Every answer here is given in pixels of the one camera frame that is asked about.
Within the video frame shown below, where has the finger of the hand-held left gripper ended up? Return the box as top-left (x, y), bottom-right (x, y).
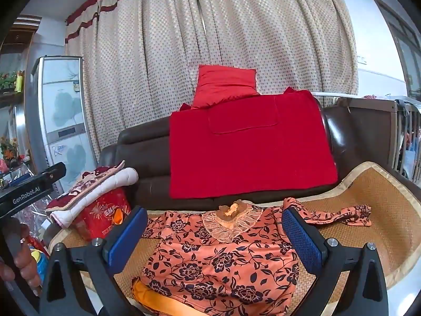
top-left (31, 162), bottom-right (67, 190)

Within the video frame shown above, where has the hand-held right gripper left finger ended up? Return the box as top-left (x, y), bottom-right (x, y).
top-left (39, 206), bottom-right (148, 316)

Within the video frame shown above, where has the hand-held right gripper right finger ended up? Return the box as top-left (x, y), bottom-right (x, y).
top-left (281, 207), bottom-right (390, 316)

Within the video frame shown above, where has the orange floral shirt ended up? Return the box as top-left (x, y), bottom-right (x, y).
top-left (131, 197), bottom-right (372, 316)

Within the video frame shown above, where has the person's left hand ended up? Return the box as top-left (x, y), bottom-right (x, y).
top-left (0, 224), bottom-right (43, 298)

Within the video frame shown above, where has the red firework print package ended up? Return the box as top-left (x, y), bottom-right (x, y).
top-left (74, 187), bottom-right (132, 242)

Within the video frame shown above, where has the artificial flower bouquet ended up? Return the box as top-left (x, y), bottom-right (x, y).
top-left (0, 71), bottom-right (25, 93)
top-left (0, 136), bottom-right (23, 168)

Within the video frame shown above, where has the folded pink white quilt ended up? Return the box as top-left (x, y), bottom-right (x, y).
top-left (45, 160), bottom-right (139, 229)

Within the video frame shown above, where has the yellow and blue container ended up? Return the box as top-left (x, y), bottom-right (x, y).
top-left (29, 248), bottom-right (48, 285)

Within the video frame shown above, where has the brown leather sofa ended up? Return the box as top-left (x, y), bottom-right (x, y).
top-left (99, 95), bottom-right (421, 211)

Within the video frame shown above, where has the woven bamboo mat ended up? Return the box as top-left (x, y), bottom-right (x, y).
top-left (49, 161), bottom-right (421, 303)

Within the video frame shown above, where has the red blanket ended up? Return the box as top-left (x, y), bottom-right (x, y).
top-left (168, 87), bottom-right (339, 200)

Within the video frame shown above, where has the baby crib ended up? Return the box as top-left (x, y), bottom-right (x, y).
top-left (335, 94), bottom-right (421, 185)

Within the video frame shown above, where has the beige dotted curtain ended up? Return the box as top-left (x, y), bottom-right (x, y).
top-left (64, 0), bottom-right (359, 162)

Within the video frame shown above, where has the red pillow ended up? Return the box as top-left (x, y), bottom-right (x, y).
top-left (179, 65), bottom-right (260, 111)

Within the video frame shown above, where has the window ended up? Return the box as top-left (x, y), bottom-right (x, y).
top-left (368, 0), bottom-right (421, 102)

